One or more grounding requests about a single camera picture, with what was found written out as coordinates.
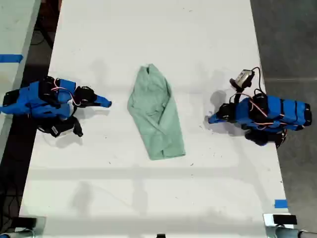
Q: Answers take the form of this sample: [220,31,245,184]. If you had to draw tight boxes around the red white arm wire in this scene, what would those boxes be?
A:
[248,95,274,126]
[51,78,82,108]

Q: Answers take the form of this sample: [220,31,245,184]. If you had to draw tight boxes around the black camera cable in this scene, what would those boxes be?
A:
[250,66,264,95]

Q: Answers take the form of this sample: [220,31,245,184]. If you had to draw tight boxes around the long blue tape strip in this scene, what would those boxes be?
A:
[0,54,24,63]

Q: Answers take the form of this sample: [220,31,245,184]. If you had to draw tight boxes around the black floor cables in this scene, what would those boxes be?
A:
[0,183,23,233]

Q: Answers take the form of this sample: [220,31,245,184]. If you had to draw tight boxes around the grey black camera box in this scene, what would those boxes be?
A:
[234,69,256,88]

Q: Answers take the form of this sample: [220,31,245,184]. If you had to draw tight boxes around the grey metal pipe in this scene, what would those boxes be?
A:
[0,229,42,238]
[265,227,317,238]

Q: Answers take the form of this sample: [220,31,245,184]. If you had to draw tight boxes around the neighbouring white table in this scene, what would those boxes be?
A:
[0,0,42,159]

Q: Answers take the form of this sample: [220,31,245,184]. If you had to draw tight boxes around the black arm base cable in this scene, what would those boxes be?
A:
[275,128,289,149]

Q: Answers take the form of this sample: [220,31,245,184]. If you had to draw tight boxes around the small black box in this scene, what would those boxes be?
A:
[10,216,38,229]
[272,214,298,225]

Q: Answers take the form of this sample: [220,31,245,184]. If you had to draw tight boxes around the black looped floor cable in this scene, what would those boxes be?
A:
[31,24,54,47]

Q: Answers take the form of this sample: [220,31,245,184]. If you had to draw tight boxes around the pale green T-shirt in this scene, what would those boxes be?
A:
[127,63,186,161]

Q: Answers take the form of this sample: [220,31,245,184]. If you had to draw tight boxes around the short black camera stalk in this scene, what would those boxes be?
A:
[229,78,246,104]
[63,116,84,137]

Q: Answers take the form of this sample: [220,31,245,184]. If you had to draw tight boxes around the white mounting plate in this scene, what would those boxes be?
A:
[263,212,295,228]

